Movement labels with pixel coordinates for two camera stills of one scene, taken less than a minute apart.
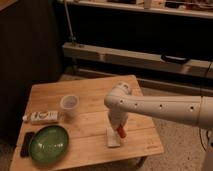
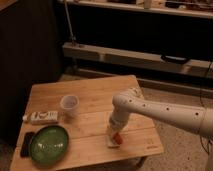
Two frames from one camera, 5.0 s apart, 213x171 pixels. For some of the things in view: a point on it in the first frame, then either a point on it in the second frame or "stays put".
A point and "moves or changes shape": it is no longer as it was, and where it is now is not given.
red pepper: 121,131 moves or changes shape
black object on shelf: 173,59 stays put
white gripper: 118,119 stays put
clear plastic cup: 69,104 stays put
